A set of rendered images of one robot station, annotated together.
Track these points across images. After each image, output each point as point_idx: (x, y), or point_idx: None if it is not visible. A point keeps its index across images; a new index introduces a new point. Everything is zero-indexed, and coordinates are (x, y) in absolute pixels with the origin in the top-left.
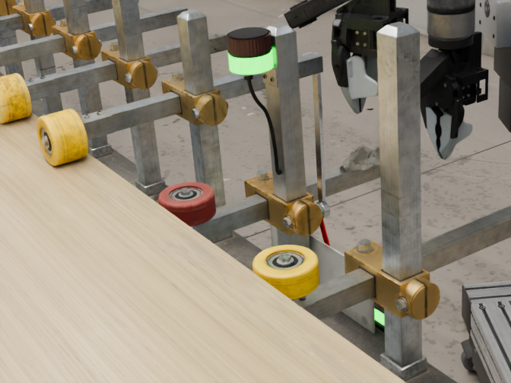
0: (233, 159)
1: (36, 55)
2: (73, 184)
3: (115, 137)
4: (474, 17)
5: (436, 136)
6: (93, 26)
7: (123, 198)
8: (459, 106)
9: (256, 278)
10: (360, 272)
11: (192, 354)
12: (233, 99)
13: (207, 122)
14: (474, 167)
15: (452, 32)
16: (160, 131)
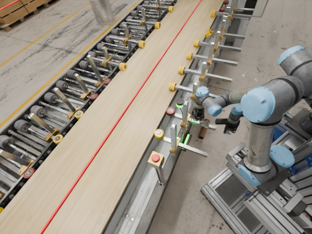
0: (279, 76)
1: (201, 59)
2: (166, 95)
3: (266, 54)
4: (236, 121)
5: (224, 129)
6: (308, 13)
7: (165, 103)
8: (225, 130)
9: (153, 132)
10: None
11: (134, 135)
12: None
13: (191, 99)
14: None
15: (229, 120)
16: (276, 58)
